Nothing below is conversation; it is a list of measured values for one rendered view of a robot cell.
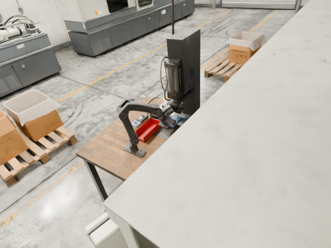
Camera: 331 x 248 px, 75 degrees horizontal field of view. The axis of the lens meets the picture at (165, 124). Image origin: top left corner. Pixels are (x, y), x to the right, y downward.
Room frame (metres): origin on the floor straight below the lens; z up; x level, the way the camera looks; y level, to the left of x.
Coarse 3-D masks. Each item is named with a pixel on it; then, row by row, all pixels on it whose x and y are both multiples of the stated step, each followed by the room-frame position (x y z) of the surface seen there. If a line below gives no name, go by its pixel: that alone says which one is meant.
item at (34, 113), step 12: (24, 96) 3.07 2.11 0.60; (36, 96) 3.17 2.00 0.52; (48, 96) 2.89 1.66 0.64; (12, 108) 2.90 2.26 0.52; (24, 108) 3.01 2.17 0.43; (36, 108) 2.65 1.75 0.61; (48, 108) 2.74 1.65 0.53; (24, 120) 2.49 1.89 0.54; (36, 120) 2.59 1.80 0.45; (48, 120) 2.72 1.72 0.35; (60, 120) 2.83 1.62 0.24; (24, 132) 2.70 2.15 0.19; (36, 132) 2.55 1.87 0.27; (48, 132) 2.66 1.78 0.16
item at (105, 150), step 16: (144, 112) 1.79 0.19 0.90; (112, 128) 1.59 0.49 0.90; (96, 144) 1.39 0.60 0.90; (112, 144) 1.37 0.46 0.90; (144, 144) 1.32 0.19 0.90; (160, 144) 1.30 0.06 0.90; (96, 160) 1.20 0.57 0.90; (112, 160) 1.18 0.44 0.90; (128, 160) 1.16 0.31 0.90; (144, 160) 1.14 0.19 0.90; (96, 176) 1.32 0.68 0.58; (128, 176) 1.01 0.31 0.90; (112, 192) 1.39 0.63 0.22
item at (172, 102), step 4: (188, 92) 1.61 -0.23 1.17; (180, 96) 1.54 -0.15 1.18; (184, 96) 1.53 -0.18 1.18; (168, 100) 1.56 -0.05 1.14; (172, 100) 1.49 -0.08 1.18; (176, 100) 1.46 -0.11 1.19; (180, 100) 1.47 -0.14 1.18; (164, 104) 1.51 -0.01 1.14; (172, 104) 1.43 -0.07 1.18; (176, 104) 1.42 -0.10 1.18; (180, 104) 1.46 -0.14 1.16; (184, 104) 1.47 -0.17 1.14; (172, 108) 1.44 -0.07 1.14; (176, 108) 1.43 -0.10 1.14; (180, 108) 1.42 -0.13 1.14; (184, 108) 1.44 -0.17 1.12; (176, 112) 1.42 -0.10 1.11; (180, 112) 1.40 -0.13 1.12
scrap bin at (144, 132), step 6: (150, 120) 1.60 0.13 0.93; (156, 120) 1.56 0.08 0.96; (144, 126) 1.52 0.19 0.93; (150, 126) 1.54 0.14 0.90; (156, 126) 1.47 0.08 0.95; (138, 132) 1.46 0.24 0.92; (144, 132) 1.47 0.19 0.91; (150, 132) 1.41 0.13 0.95; (138, 138) 1.37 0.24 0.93; (144, 138) 1.34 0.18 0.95
